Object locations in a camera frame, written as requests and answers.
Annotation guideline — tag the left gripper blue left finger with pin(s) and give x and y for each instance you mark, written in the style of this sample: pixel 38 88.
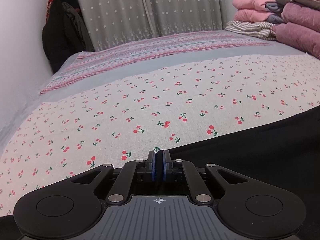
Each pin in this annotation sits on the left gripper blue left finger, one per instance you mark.
pixel 150 165

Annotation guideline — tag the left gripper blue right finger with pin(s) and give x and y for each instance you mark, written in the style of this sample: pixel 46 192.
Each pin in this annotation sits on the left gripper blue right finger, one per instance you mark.
pixel 163 166

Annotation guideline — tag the black pants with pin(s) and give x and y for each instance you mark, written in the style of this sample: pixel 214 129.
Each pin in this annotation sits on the black pants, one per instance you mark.
pixel 284 154

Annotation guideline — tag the cherry print white cloth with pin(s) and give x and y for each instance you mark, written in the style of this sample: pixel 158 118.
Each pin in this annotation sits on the cherry print white cloth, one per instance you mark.
pixel 173 106

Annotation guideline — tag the pink striped knitted blanket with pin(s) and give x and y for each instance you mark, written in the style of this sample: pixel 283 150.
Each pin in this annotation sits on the pink striped knitted blanket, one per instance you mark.
pixel 88 64

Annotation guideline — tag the grey star curtain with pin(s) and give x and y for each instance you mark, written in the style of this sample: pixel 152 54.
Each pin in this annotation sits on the grey star curtain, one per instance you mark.
pixel 114 22

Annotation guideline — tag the black hanging coat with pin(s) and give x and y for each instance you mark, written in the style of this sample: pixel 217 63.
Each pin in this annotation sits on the black hanging coat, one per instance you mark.
pixel 64 33

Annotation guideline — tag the grey bed sheet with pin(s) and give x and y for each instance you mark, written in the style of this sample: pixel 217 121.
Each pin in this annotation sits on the grey bed sheet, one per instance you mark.
pixel 141 67

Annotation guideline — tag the striped folded garment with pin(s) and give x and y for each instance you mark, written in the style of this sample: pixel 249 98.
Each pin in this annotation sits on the striped folded garment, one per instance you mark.
pixel 262 30

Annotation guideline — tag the pink folded fleece blanket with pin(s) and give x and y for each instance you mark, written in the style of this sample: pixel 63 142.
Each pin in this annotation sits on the pink folded fleece blanket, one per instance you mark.
pixel 258 11

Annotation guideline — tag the red patterned hanging garment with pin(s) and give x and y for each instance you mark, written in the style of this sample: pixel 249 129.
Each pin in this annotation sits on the red patterned hanging garment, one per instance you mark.
pixel 50 2

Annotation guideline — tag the mauve folded quilt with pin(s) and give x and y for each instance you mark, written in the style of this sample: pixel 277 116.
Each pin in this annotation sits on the mauve folded quilt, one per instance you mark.
pixel 300 29

